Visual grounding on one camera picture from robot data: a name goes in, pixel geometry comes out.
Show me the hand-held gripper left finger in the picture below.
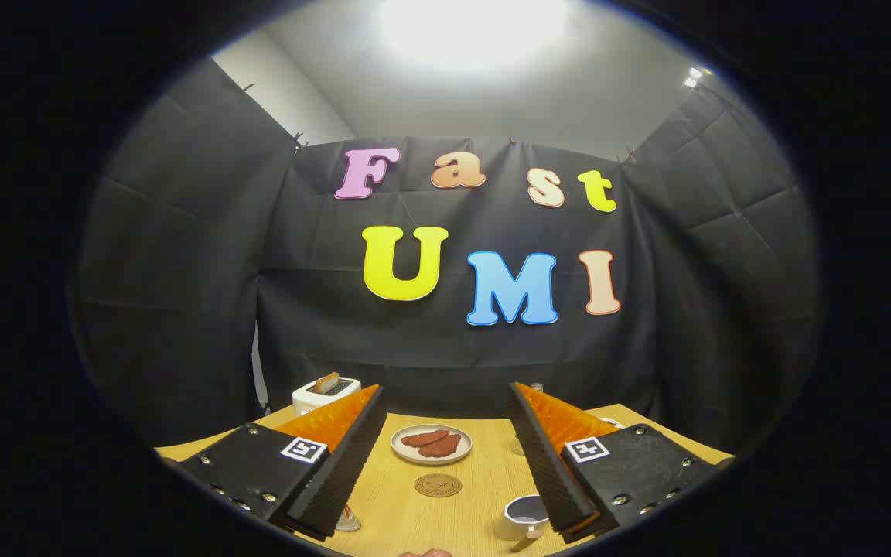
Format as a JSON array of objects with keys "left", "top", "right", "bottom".
[{"left": 175, "top": 384, "right": 388, "bottom": 542}]

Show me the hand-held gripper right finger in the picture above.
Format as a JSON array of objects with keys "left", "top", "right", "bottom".
[{"left": 507, "top": 381, "right": 734, "bottom": 544}]

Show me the white cup wooden handle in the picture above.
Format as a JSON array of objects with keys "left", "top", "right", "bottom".
[{"left": 494, "top": 495, "right": 551, "bottom": 552}]

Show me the round cork coaster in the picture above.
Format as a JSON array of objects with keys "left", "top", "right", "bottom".
[{"left": 415, "top": 473, "right": 463, "bottom": 498}]

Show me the clear plastic water bottle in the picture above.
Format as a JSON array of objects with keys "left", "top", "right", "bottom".
[{"left": 511, "top": 381, "right": 545, "bottom": 457}]

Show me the white round plate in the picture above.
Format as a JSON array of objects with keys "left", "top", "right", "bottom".
[{"left": 391, "top": 424, "right": 473, "bottom": 466}]

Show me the white toaster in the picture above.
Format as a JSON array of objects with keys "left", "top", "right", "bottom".
[{"left": 292, "top": 377, "right": 362, "bottom": 416}]

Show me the wooden table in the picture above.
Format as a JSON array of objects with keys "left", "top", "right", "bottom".
[{"left": 153, "top": 402, "right": 734, "bottom": 557}]

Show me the ceiling light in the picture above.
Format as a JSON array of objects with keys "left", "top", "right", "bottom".
[{"left": 376, "top": 0, "right": 574, "bottom": 74}]

